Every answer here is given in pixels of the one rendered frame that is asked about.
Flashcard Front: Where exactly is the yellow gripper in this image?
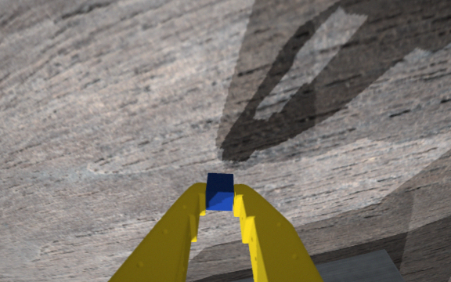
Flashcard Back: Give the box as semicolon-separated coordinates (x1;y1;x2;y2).
108;183;323;282

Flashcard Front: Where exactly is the blue cube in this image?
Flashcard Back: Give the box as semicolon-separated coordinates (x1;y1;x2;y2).
206;173;234;211

